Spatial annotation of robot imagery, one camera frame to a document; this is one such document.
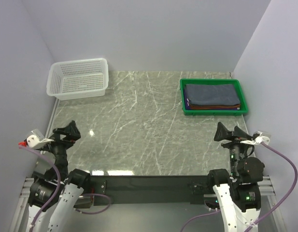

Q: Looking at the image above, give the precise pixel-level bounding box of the grey towel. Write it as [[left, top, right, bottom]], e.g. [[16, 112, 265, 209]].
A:
[[184, 84, 241, 106]]

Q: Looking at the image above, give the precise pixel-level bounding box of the purple cable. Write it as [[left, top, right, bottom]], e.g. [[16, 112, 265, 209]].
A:
[[180, 142, 298, 232], [18, 146, 113, 232]]

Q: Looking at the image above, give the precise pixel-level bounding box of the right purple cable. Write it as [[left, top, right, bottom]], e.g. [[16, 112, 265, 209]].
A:
[[180, 142, 298, 232]]

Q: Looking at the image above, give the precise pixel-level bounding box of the orange brown towel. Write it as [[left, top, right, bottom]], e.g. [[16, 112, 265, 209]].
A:
[[189, 104, 241, 110]]

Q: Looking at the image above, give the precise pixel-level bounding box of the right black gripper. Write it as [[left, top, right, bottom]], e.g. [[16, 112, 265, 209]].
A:
[[213, 120, 255, 176]]

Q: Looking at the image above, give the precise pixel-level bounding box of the white plastic basket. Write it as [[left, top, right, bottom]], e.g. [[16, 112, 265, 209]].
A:
[[46, 58, 109, 101]]

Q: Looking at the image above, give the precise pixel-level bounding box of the aluminium frame rail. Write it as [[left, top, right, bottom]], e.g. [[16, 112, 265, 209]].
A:
[[9, 176, 287, 232]]

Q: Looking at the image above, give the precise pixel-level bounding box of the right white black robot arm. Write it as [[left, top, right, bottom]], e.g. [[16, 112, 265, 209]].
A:
[[207, 122, 265, 232]]

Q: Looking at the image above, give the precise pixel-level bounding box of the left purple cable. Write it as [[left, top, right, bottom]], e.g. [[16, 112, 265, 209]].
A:
[[18, 146, 113, 232]]

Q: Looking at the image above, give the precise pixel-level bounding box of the purple towel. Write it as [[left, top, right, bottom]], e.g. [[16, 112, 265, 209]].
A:
[[183, 90, 191, 110]]

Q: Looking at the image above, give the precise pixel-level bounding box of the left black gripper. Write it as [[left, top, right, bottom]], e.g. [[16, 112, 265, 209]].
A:
[[38, 120, 80, 177]]

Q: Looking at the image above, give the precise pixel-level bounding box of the black base beam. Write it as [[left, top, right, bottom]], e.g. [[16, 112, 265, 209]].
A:
[[79, 175, 215, 206]]

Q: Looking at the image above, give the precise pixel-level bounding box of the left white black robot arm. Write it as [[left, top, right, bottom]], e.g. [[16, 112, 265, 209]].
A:
[[19, 121, 91, 232]]

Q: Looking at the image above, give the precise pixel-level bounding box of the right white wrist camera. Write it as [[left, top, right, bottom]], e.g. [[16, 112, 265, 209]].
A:
[[241, 131, 271, 146]]

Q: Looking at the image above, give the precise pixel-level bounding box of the green plastic tray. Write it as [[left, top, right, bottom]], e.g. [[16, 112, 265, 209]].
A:
[[180, 79, 248, 116]]

